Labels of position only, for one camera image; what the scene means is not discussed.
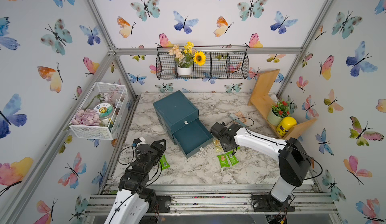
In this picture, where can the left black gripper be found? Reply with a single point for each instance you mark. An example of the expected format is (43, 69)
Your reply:
(158, 147)

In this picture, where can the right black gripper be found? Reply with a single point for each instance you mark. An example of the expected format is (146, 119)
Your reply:
(225, 149)

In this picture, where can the yellow cookie packet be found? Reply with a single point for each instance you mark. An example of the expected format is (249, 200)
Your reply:
(218, 146)

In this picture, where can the teal drawer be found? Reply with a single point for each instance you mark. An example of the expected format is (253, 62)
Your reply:
(192, 137)

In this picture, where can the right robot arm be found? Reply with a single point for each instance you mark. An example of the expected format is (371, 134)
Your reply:
(294, 162)

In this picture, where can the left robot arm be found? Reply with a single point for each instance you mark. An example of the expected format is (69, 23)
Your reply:
(134, 197)

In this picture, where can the teal drawer cabinet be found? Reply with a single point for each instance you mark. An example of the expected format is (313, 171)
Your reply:
(173, 110)

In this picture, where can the wooden zigzag shelf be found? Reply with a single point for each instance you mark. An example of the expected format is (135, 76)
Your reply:
(262, 101)

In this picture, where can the green pot red flowers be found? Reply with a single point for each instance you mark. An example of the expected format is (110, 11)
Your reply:
(278, 112)

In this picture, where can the yellow canister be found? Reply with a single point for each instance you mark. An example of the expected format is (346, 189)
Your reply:
(285, 125)

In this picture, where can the round green tin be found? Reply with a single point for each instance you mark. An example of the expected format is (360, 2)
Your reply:
(104, 110)

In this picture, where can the pink artificial flowers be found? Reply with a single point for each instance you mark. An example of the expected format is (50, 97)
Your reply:
(86, 117)

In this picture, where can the white pot with flowers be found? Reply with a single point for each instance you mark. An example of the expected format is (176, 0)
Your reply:
(185, 58)

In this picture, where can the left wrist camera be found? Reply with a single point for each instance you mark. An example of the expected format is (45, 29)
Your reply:
(138, 141)

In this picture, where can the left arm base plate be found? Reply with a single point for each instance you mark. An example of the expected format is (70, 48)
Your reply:
(159, 204)

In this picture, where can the white wire wall basket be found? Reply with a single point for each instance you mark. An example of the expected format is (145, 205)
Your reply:
(101, 92)

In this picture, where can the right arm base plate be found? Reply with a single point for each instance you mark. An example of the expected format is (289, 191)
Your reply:
(267, 203)

